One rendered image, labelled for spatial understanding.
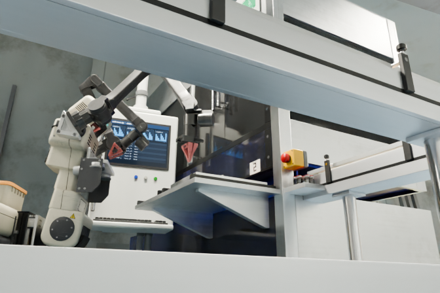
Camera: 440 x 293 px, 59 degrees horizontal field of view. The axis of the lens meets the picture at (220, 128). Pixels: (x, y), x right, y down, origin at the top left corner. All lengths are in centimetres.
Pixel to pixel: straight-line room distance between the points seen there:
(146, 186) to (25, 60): 317
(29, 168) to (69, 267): 431
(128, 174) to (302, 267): 193
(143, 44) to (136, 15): 6
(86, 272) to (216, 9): 40
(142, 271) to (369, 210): 162
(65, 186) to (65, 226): 20
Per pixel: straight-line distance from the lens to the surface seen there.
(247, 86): 70
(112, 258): 47
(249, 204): 166
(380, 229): 204
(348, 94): 76
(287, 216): 164
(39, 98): 503
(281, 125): 175
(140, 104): 265
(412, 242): 222
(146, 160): 248
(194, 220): 208
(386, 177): 144
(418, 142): 104
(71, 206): 188
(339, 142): 197
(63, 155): 198
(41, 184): 471
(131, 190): 243
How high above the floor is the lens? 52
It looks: 22 degrees up
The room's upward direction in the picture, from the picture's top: 1 degrees clockwise
